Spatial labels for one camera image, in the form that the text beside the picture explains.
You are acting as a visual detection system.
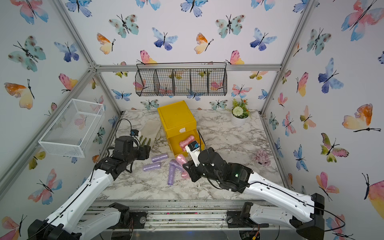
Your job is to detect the white pot with green plant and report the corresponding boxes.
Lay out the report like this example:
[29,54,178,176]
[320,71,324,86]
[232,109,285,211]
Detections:
[231,99,250,128]

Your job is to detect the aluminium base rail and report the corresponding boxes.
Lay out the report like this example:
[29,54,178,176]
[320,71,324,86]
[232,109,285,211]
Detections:
[58,199,314,240]

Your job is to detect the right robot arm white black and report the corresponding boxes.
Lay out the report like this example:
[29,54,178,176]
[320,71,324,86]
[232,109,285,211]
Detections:
[183,143,325,240]

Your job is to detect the yellow three-drawer box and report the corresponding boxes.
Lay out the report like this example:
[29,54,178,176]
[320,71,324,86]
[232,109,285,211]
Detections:
[158,101,201,157]

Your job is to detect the purple roll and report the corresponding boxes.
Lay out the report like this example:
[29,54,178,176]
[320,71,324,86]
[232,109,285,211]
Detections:
[143,163,162,172]
[151,153,169,163]
[168,165,176,186]

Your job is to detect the white mesh wall basket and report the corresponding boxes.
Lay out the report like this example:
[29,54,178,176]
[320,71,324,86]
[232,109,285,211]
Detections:
[38,99,105,158]

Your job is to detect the beige green work glove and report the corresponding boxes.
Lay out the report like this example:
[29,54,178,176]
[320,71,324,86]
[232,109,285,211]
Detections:
[139,120,162,148]

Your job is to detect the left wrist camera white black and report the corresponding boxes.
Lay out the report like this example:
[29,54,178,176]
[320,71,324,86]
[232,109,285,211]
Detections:
[130,129,141,137]

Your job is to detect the purple roll angled centre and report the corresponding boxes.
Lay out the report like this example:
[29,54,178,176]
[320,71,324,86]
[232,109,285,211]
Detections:
[170,160,185,172]

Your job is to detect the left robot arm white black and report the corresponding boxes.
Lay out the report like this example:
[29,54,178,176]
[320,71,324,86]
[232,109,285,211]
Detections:
[28,145,151,240]

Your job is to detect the black wire wall basket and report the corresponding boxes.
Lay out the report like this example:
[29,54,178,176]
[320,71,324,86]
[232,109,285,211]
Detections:
[134,62,228,98]

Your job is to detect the pink roll bottom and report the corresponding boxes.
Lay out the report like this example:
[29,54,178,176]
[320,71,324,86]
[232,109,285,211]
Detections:
[175,154,188,167]

